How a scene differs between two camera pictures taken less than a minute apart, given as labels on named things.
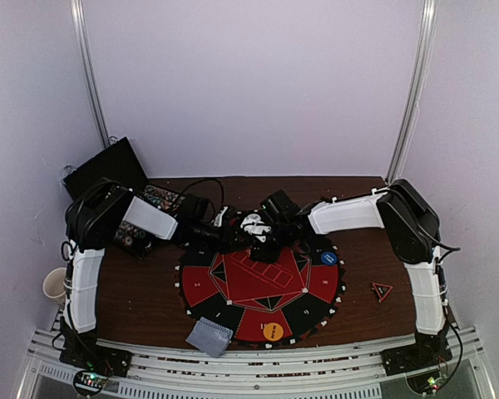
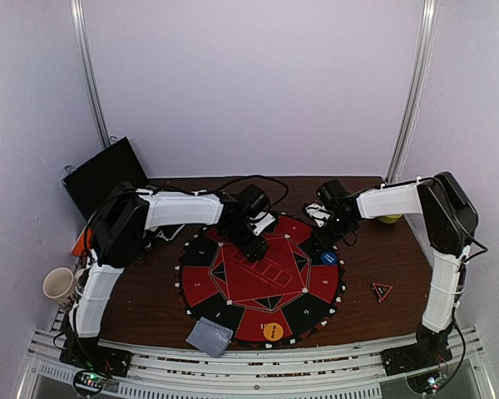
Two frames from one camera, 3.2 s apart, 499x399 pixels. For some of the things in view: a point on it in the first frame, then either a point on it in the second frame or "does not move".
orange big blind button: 273,332 does not move
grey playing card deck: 209,337 does not move
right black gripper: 264,248 -> 322,234
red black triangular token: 382,290 does not move
